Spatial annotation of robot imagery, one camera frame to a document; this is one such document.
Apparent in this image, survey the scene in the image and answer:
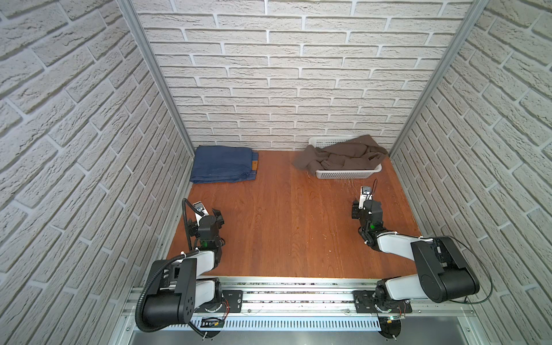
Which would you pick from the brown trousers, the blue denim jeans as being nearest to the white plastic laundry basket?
the brown trousers

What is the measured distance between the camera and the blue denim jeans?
42.8 inches

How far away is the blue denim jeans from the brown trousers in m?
0.25

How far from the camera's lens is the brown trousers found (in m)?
1.05

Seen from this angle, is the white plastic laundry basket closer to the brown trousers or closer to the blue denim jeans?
the brown trousers
